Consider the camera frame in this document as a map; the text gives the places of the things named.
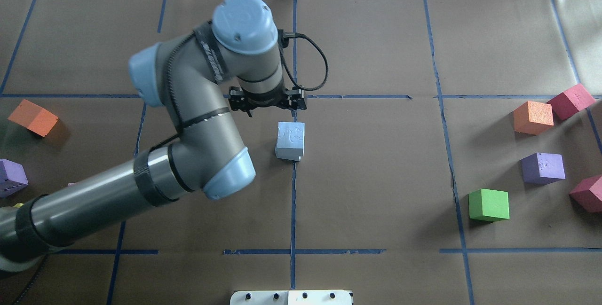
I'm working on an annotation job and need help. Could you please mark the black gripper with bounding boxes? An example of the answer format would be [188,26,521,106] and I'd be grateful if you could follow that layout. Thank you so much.
[228,85,307,117]

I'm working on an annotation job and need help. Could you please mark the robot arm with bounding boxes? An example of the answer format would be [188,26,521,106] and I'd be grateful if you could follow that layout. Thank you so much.
[0,0,307,278]

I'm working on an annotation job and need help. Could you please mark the orange foam block left side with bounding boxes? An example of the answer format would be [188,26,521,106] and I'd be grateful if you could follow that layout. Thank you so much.
[8,99,59,137]

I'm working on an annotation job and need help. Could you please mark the orange foam block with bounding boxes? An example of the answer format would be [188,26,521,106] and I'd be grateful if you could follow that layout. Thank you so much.
[512,100,554,135]
[8,99,59,137]

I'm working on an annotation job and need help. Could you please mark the purple foam block left side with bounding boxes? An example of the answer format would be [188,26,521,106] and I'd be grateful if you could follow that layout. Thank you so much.
[0,159,29,198]

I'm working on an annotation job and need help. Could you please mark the purple foam block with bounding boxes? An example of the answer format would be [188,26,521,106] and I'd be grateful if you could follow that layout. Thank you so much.
[520,152,566,185]
[0,159,29,198]

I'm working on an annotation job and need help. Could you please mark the green foam block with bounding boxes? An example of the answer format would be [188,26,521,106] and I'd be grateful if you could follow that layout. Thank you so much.
[468,188,510,222]

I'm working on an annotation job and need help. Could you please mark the orange foam block right side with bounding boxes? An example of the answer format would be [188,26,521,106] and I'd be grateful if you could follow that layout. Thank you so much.
[512,100,554,135]

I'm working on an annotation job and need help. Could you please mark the purple foam block right side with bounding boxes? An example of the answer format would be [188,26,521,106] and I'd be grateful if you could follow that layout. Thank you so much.
[520,152,566,185]

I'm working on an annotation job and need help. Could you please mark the dark red foam block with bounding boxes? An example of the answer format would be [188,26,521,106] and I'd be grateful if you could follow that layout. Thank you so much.
[547,84,595,121]

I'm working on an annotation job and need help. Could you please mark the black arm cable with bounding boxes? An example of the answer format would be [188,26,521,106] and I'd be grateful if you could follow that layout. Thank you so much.
[277,30,329,92]

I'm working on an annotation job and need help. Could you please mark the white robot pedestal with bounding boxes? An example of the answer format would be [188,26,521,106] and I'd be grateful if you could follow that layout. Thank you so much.
[230,289,354,305]

